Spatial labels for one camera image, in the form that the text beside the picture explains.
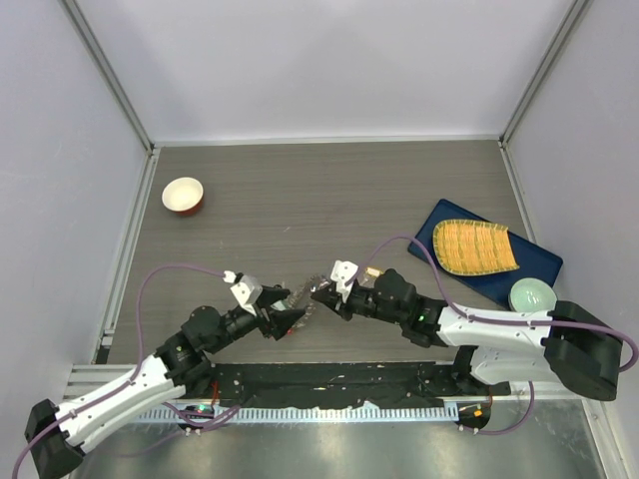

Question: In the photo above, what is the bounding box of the red white bowl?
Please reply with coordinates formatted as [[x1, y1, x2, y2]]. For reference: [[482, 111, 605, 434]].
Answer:
[[161, 177, 205, 217]]

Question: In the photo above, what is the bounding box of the pale green bowl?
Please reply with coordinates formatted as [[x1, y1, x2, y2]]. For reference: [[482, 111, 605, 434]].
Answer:
[[508, 277, 557, 312]]

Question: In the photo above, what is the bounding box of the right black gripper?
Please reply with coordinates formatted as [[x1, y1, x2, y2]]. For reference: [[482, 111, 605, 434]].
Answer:
[[313, 282, 405, 325]]

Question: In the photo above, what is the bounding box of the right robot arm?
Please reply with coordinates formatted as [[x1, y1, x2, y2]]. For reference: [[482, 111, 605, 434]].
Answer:
[[311, 269, 622, 401]]

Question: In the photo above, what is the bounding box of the black mounting plate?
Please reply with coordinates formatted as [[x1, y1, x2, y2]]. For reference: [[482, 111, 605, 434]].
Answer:
[[208, 361, 511, 409]]

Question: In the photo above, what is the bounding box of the white slotted cable duct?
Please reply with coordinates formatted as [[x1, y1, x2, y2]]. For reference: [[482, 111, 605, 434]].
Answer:
[[134, 404, 460, 424]]

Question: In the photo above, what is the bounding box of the yellow bamboo basket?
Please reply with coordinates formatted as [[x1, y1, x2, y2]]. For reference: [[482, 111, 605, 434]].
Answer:
[[432, 219, 519, 276]]

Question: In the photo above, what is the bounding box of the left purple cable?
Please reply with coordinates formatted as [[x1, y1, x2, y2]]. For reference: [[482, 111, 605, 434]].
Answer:
[[9, 263, 241, 479]]

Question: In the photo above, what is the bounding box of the yellow key tag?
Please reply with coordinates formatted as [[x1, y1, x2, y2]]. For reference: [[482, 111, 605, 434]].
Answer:
[[364, 266, 383, 278]]

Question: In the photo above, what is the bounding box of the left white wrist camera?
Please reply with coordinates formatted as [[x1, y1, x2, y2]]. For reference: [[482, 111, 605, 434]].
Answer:
[[223, 270, 263, 310]]

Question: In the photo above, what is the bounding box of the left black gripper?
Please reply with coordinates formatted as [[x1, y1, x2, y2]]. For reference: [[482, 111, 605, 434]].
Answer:
[[208, 285, 305, 354]]

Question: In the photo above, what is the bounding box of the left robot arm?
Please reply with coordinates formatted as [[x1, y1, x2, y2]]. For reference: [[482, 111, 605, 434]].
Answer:
[[24, 282, 306, 478]]

